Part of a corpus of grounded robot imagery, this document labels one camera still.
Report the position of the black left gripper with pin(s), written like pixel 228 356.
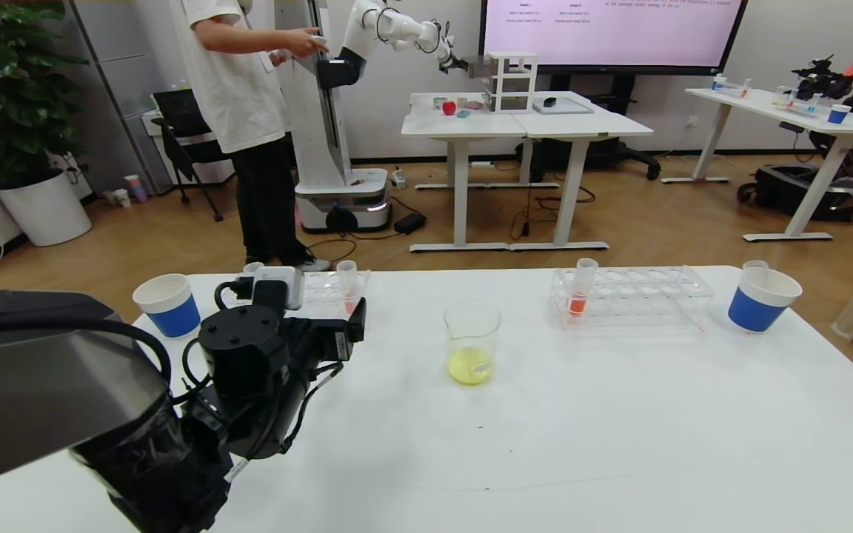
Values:
pixel 338 339

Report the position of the clear conical test tube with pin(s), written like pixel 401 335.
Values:
pixel 346 277
pixel 755 268

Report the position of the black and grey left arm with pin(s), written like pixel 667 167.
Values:
pixel 41 385

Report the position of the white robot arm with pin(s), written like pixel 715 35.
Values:
pixel 367 22

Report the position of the clear acrylic test tube rack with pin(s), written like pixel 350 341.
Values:
pixel 634 300
pixel 323 285

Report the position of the glass beaker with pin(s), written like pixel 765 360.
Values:
pixel 471 363

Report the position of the test tube with blue liquid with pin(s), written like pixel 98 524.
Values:
pixel 252 266

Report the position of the test tube with red liquid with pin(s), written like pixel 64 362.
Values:
pixel 579 303

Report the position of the black power adapter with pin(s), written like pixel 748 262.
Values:
pixel 410 222

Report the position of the white robot tower base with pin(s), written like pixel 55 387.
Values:
pixel 338 200

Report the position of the blue and white paper cup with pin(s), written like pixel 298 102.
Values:
pixel 171 314
pixel 756 314

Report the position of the white desk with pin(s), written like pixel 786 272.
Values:
pixel 752 101
pixel 463 126
pixel 589 126

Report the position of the red apple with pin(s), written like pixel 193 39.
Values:
pixel 449 107

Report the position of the pink plate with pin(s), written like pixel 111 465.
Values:
pixel 474 104

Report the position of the person in white shirt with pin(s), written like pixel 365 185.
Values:
pixel 238 89

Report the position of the small white cup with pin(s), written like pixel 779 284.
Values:
pixel 121 198

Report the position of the black chair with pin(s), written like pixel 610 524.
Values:
pixel 178 111

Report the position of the white drawer unit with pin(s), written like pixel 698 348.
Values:
pixel 512 81

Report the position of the grey tray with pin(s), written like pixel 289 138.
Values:
pixel 571 107

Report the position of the black display stand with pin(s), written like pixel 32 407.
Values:
pixel 623 155

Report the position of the white plant pot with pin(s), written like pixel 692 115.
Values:
pixel 45 211

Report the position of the grey cabinet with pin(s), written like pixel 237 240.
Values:
pixel 123 66

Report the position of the large display screen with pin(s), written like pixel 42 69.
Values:
pixel 619 44

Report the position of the green potted plant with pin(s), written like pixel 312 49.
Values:
pixel 4 89

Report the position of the small blue cup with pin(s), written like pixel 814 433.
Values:
pixel 839 116
pixel 720 84

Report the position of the black mobile robot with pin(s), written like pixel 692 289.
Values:
pixel 797 192

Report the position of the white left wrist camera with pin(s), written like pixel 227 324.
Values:
pixel 282 285

